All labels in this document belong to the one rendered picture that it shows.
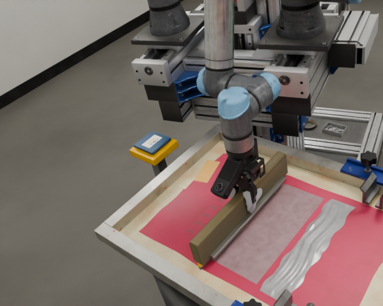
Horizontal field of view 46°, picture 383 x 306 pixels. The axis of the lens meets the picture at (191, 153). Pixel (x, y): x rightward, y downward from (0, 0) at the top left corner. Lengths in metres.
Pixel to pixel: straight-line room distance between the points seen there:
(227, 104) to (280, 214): 0.40
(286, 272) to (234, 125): 0.38
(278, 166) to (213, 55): 0.38
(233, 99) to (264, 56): 0.59
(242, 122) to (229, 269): 0.38
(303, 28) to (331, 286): 0.77
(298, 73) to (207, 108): 0.49
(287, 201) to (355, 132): 1.54
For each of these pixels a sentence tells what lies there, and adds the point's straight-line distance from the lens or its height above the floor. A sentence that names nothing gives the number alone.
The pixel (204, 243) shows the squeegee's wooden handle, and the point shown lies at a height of 1.04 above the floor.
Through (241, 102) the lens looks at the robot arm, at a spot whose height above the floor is 1.35.
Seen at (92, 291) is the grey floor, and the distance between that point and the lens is 2.54.
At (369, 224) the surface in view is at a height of 0.95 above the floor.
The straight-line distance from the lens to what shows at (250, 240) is 1.25.
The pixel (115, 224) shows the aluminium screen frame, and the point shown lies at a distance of 1.35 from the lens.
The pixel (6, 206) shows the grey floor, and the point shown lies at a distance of 3.34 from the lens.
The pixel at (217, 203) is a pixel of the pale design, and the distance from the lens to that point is 1.36.
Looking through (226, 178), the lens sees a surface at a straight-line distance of 1.14.
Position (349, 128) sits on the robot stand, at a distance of 2.86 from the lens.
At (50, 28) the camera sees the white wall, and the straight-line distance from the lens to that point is 4.75.
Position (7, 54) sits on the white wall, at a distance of 4.56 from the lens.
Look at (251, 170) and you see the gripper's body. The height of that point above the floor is 1.14.
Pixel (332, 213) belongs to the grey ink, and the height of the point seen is 0.96.
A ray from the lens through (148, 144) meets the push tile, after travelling 1.63.
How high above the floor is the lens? 1.90
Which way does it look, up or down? 37 degrees down
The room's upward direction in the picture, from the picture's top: 14 degrees counter-clockwise
